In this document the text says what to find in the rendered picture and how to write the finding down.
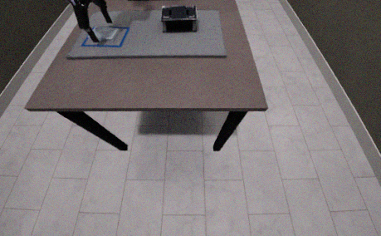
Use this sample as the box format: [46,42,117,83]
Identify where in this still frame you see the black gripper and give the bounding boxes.
[70,0,112,42]

